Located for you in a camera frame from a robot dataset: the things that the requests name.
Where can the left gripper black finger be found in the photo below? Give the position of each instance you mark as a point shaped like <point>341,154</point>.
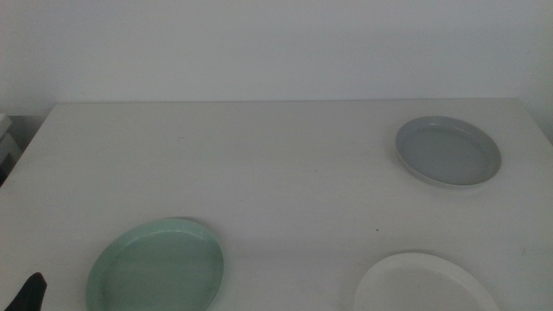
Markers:
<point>30,296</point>

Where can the pale green shallow bowl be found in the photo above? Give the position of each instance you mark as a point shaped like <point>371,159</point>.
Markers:
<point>155,268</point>

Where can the white shallow bowl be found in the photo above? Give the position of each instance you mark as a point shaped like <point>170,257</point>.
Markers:
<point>423,289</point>

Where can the grey shallow bowl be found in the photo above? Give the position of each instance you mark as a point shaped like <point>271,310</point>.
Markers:
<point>449,155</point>

